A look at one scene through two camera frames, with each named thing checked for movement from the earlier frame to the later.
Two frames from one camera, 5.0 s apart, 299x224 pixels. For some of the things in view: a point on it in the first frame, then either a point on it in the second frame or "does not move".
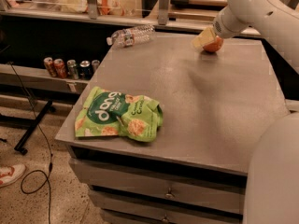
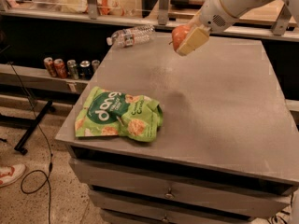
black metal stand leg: x=47 y=109 does not move
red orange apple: x=215 y=46 -> x=178 y=34
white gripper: x=223 y=26 -> x=212 y=13
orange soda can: x=49 y=63 does not move
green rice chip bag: x=107 y=113 does not move
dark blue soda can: x=85 y=70 does not move
